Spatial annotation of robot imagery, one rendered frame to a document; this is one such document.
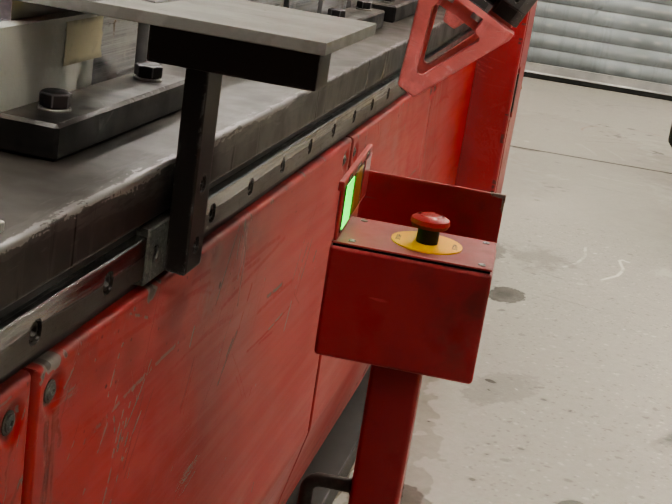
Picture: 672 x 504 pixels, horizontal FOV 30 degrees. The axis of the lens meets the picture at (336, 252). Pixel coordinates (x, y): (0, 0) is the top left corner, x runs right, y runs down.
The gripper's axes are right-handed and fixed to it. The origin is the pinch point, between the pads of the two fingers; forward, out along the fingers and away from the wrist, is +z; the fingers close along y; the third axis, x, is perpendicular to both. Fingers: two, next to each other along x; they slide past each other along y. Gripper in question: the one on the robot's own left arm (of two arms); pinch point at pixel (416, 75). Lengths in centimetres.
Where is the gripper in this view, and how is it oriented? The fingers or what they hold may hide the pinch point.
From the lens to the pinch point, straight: 86.2
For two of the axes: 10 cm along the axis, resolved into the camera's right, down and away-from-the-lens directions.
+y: -1.5, 2.7, -9.5
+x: 8.1, 5.9, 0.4
